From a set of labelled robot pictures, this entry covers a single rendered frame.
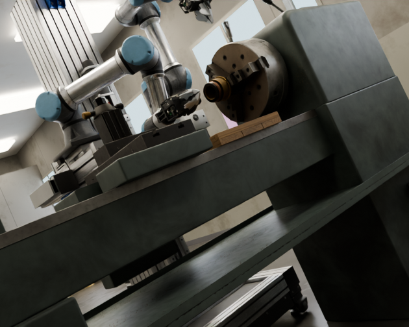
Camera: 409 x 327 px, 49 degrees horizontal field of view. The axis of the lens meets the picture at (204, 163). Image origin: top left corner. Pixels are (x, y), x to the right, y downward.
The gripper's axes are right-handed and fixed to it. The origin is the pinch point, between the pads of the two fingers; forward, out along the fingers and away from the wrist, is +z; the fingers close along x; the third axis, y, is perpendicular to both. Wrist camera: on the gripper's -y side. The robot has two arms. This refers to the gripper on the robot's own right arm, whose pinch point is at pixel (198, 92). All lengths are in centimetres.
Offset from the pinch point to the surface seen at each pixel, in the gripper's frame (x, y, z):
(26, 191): 122, -213, -881
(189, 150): -19.5, 30.2, 19.7
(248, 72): -0.4, -18.5, 8.4
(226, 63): 8.8, -22.6, -3.1
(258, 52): 5.2, -24.7, 11.5
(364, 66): -14, -74, 19
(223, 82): 1.0, -12.5, 0.9
